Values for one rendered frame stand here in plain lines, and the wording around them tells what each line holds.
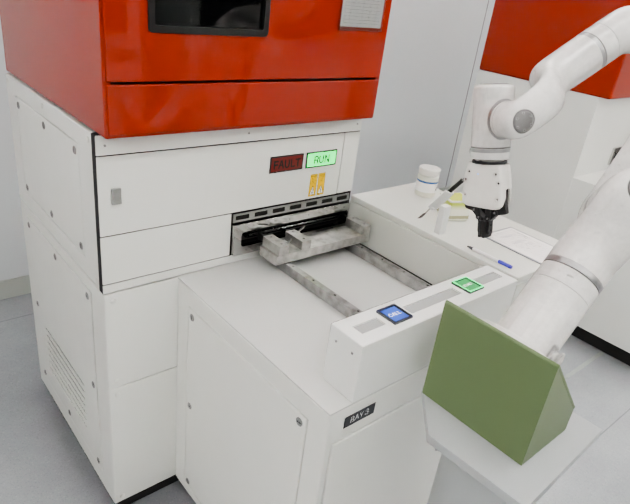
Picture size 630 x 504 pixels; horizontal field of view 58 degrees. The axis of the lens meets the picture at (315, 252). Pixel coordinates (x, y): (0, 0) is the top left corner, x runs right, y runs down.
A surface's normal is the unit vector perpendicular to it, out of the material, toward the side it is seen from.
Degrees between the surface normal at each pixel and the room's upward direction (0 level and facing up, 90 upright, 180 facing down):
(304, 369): 0
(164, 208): 90
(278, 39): 90
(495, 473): 0
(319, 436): 90
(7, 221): 90
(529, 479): 0
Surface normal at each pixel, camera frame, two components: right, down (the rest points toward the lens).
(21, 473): 0.11, -0.89
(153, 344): 0.64, 0.40
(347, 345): -0.76, 0.20
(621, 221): -0.43, 0.28
